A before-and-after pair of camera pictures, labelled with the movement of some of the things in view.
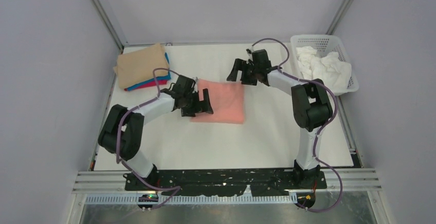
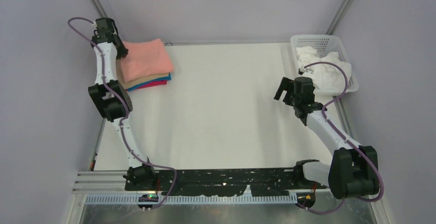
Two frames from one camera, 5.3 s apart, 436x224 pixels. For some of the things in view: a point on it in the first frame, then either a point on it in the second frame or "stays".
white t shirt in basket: x=328 y=67 stays
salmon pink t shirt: x=226 y=100 -> x=145 y=58
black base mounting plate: x=199 y=182 stays
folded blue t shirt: x=160 y=78 stays
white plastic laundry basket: x=325 y=45 stays
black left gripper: x=200 y=106 -> x=123 y=52
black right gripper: x=239 y=65 -> x=288 y=85
